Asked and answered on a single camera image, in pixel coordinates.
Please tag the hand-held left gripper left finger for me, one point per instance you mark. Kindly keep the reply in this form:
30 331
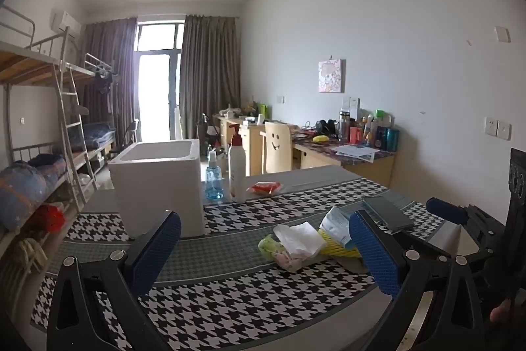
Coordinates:
158 248

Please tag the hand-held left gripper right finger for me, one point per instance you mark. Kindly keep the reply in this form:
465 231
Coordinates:
376 252

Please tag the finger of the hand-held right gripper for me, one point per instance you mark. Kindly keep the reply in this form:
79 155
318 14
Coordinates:
446 210

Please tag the yellow foam net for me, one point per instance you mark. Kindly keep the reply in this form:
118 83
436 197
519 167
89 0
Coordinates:
337 249

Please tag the blue white wipes packet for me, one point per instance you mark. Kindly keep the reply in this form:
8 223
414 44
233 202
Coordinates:
337 221

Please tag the white foam box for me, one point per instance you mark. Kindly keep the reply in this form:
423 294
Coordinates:
160 186

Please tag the white tissue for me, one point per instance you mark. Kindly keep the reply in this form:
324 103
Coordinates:
298 238

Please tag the floral fabric pouch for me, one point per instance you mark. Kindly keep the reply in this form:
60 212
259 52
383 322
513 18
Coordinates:
273 250

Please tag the yellow soft toy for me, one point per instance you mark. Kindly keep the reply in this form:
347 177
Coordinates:
321 139

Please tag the person's right hand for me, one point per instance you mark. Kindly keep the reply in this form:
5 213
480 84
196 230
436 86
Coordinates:
500 312

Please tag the dark smartphone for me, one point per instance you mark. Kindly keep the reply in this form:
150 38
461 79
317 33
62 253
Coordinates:
388 213

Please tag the wooden desk dark patterned top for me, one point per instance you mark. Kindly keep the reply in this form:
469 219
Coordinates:
370 172

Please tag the houndstooth tablecloth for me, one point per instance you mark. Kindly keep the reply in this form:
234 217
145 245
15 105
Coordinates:
230 293

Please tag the blue spray bottle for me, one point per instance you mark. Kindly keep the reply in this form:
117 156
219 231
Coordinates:
214 182

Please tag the printed paper sheets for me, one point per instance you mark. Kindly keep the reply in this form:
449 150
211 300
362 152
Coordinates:
355 152

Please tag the row of toiletry bottles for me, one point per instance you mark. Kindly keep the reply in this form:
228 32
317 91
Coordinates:
374 133

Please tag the white pump bottle red top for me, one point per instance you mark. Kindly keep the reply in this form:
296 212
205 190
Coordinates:
237 174

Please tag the red plastic bag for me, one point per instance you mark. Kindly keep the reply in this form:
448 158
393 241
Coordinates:
49 217

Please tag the black folding chair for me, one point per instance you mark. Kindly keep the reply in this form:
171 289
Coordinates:
131 133

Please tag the red snack packet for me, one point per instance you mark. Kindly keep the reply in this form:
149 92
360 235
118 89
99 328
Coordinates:
265 188

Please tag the beige crumpled cloth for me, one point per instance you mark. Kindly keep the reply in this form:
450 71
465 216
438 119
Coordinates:
31 254

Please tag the blue plaid bedding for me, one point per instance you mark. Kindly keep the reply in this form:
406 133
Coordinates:
90 135

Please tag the black headphones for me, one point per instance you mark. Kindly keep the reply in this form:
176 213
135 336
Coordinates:
326 127

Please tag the dark blue quilt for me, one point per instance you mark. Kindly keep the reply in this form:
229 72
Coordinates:
47 166

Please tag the wooden chair smiley face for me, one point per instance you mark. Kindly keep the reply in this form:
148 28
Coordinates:
277 153

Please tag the blue orange patterned quilt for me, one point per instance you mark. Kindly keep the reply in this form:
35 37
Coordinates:
18 190

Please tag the metal bed ladder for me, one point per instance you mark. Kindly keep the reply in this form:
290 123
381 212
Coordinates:
70 116

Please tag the glass balcony door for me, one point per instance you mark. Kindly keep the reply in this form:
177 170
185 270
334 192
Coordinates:
158 88

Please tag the hanging dark clothes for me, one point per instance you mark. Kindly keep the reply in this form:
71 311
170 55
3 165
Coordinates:
102 81

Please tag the brown curtain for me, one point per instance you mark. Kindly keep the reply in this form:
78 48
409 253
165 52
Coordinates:
115 59
209 75

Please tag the small metal bunk bed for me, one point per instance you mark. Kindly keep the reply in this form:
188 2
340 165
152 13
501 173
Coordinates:
96 67

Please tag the large metal bunk bed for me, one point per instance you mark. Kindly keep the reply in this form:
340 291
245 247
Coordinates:
24 67

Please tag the white air conditioner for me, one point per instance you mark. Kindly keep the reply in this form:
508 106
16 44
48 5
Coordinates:
65 22

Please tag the double white wall socket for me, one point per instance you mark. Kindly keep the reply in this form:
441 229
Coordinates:
498 128

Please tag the pink cartoon wall picture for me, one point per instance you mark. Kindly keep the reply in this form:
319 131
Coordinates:
330 75

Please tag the white wall switch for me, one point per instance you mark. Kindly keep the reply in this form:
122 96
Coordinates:
503 34

